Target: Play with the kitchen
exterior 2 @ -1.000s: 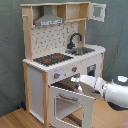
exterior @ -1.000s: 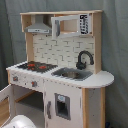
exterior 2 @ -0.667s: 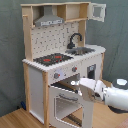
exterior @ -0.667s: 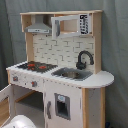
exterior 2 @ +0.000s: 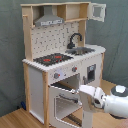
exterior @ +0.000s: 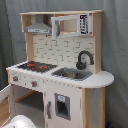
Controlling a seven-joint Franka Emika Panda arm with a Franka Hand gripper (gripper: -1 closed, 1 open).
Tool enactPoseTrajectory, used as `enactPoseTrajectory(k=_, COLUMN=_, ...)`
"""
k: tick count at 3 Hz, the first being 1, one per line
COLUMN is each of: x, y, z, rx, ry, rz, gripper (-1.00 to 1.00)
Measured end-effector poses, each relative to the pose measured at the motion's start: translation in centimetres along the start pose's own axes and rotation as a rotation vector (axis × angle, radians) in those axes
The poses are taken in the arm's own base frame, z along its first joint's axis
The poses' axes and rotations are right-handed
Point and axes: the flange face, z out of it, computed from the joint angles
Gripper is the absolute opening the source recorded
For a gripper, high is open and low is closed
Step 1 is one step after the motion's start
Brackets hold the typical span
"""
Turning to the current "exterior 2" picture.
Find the black toy faucet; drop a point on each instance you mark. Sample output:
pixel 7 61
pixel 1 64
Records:
pixel 73 40

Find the right red stove knob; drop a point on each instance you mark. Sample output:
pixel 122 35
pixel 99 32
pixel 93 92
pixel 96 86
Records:
pixel 74 69

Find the white toy microwave door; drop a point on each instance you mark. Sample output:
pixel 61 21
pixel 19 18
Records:
pixel 96 11

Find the wooden toy kitchen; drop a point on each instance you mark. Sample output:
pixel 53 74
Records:
pixel 45 40

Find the grey range hood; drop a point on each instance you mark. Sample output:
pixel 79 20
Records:
pixel 48 18

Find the black toy stovetop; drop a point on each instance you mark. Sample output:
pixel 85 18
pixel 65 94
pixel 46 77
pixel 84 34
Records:
pixel 52 59

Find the grey toy sink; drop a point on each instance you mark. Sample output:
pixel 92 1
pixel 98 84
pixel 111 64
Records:
pixel 79 51

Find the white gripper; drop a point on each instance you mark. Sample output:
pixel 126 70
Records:
pixel 91 98

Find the white oven door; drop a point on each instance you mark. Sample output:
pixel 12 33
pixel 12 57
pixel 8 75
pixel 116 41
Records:
pixel 64 102

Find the white dishwasher door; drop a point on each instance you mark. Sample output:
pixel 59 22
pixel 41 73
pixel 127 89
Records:
pixel 90 73

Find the left red stove knob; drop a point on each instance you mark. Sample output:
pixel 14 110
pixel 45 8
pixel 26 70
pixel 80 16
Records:
pixel 56 75

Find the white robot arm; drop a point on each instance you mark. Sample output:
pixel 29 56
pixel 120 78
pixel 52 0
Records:
pixel 116 103

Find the red stove knob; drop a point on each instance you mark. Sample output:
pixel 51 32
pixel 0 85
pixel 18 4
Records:
pixel 74 69
pixel 56 75

